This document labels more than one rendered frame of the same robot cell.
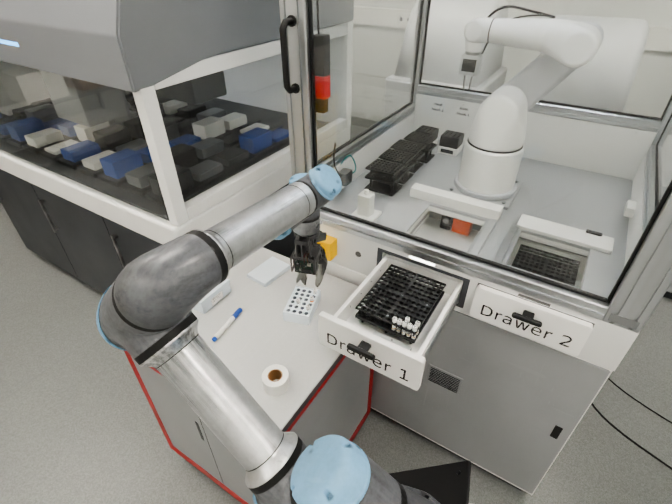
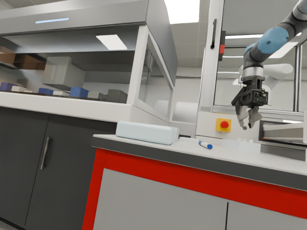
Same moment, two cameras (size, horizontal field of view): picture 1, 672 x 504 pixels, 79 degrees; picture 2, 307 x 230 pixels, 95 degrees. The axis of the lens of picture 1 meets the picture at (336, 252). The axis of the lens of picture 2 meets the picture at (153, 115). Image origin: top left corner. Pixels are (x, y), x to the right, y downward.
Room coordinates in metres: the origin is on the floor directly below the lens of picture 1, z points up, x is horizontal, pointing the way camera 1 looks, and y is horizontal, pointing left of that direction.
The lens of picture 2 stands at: (0.45, 0.63, 0.79)
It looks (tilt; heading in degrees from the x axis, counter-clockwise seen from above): 6 degrees up; 344
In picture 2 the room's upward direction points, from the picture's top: 8 degrees clockwise
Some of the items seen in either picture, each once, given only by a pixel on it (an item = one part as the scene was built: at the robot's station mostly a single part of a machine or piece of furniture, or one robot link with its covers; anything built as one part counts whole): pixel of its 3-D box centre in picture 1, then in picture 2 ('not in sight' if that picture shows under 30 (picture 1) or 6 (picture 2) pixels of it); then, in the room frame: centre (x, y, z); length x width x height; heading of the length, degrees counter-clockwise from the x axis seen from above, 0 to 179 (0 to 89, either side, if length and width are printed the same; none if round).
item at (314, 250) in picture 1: (306, 249); (252, 92); (0.91, 0.08, 1.01); 0.09 x 0.08 x 0.12; 166
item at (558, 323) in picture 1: (526, 319); not in sight; (0.77, -0.52, 0.87); 0.29 x 0.02 x 0.11; 58
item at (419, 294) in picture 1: (401, 303); not in sight; (0.84, -0.19, 0.87); 0.22 x 0.18 x 0.06; 148
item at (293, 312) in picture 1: (302, 304); (239, 145); (0.93, 0.11, 0.78); 0.12 x 0.08 x 0.04; 166
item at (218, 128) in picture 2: (324, 247); (223, 125); (1.10, 0.04, 0.88); 0.07 x 0.05 x 0.07; 58
